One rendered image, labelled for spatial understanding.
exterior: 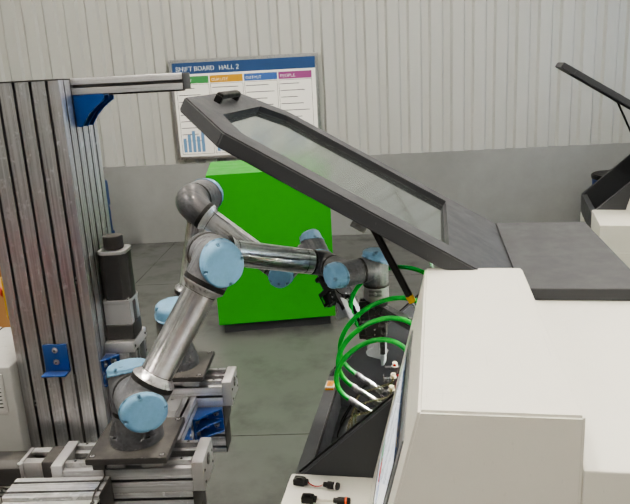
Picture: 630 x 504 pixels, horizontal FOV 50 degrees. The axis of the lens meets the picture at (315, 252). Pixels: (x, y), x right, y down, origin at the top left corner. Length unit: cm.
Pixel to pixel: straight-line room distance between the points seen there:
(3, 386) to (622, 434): 168
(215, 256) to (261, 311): 381
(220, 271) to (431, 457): 88
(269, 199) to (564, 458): 443
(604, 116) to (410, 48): 248
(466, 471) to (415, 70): 761
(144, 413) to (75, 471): 36
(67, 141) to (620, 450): 152
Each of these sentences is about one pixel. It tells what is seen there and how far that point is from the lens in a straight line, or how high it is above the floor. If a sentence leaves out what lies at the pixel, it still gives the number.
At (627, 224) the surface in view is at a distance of 473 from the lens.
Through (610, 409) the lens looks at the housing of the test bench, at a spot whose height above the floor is 147.
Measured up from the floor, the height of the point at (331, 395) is 95.
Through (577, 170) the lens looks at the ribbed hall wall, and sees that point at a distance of 896.
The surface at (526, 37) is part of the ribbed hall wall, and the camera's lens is 869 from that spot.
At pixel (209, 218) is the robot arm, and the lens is 222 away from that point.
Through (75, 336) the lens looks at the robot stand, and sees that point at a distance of 211.
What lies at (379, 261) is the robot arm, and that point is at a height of 148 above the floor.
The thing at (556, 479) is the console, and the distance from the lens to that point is 103.
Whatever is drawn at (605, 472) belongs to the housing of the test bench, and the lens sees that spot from 103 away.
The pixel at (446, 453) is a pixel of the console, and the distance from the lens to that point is 100.
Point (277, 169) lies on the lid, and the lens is 159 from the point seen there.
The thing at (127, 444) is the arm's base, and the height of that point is 106.
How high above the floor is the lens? 201
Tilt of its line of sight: 15 degrees down
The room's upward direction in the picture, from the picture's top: 3 degrees counter-clockwise
